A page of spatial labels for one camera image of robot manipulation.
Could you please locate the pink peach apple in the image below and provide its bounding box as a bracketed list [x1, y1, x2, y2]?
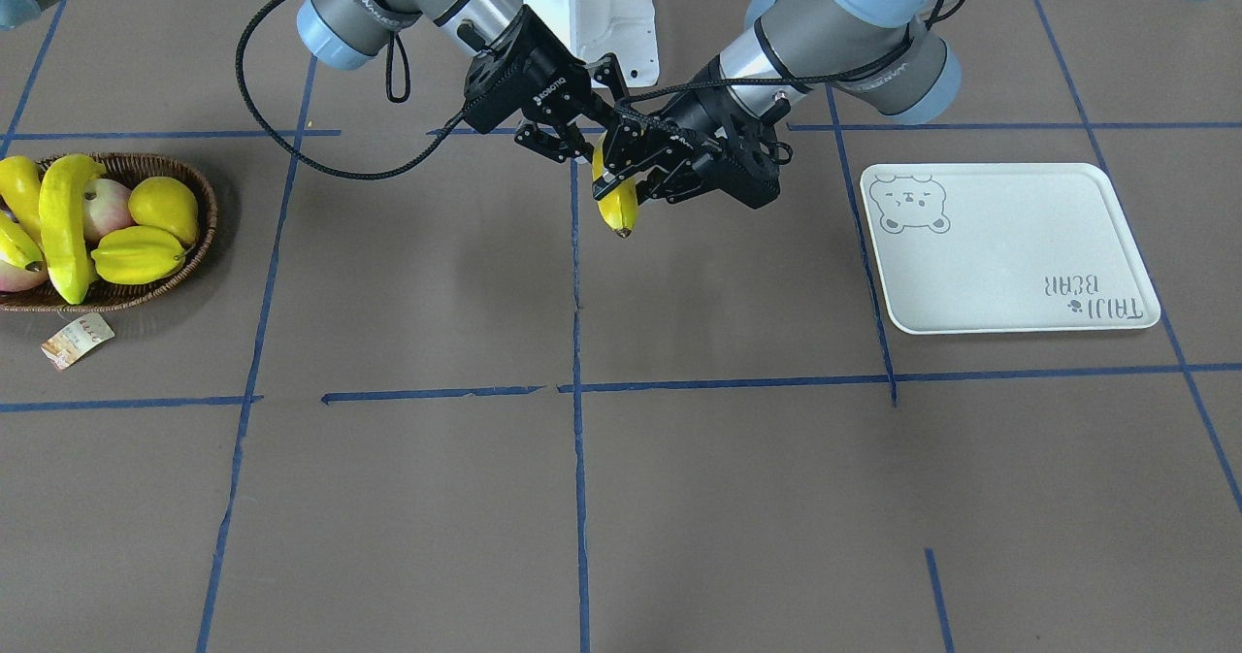
[83, 179, 137, 246]

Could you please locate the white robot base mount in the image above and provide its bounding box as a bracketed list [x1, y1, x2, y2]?
[524, 0, 660, 88]

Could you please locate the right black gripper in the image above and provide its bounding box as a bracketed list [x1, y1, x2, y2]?
[463, 6, 628, 163]

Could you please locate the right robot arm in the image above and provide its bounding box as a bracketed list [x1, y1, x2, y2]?
[297, 0, 626, 161]

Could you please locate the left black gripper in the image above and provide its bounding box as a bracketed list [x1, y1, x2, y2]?
[592, 84, 792, 210]

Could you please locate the paper tag label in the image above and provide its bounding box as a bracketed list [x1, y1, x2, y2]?
[41, 312, 116, 371]

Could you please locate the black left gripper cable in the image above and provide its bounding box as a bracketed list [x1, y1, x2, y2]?
[617, 0, 963, 107]

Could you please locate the white bear tray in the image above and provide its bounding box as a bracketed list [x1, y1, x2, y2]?
[858, 163, 1163, 335]

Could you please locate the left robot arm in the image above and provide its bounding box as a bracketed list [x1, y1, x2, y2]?
[592, 0, 964, 209]

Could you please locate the yellow banana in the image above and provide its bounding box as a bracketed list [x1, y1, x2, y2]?
[1, 156, 43, 246]
[39, 153, 106, 307]
[591, 132, 638, 240]
[1, 212, 46, 274]

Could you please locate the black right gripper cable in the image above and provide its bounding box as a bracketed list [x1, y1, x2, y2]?
[235, 0, 544, 182]

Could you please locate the yellow pear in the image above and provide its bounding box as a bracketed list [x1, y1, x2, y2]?
[128, 178, 200, 247]

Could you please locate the brown wicker basket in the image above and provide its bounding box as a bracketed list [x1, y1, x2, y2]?
[0, 151, 219, 314]

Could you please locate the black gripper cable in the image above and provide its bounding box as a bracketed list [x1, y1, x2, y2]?
[617, 0, 963, 107]
[235, 0, 544, 182]

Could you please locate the yellow starfruit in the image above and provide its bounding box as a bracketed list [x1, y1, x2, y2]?
[89, 225, 189, 286]

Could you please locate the red yellow apple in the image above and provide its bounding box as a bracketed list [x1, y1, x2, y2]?
[0, 259, 48, 294]

